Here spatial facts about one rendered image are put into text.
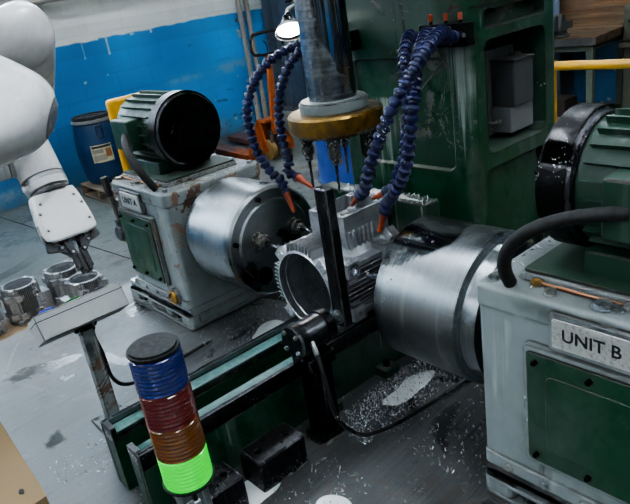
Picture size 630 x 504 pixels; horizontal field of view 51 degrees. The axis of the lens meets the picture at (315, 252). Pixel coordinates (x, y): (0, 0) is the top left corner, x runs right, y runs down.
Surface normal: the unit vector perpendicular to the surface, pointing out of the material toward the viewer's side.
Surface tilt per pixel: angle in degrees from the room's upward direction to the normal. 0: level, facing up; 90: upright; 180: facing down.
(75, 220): 59
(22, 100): 65
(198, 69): 90
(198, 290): 90
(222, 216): 50
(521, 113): 90
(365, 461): 0
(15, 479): 44
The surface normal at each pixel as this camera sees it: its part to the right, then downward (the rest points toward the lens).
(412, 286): -0.71, -0.18
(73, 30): 0.72, 0.16
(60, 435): -0.15, -0.91
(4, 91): 0.25, -0.16
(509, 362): -0.74, 0.35
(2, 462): 0.40, -0.54
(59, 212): 0.51, -0.27
